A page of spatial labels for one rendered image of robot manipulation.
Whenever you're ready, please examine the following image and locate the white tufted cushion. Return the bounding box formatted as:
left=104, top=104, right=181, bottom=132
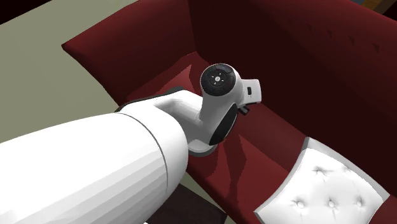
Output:
left=253, top=136, right=391, bottom=224

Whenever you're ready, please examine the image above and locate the dark red sofa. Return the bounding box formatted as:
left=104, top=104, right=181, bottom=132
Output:
left=61, top=0, right=397, bottom=224

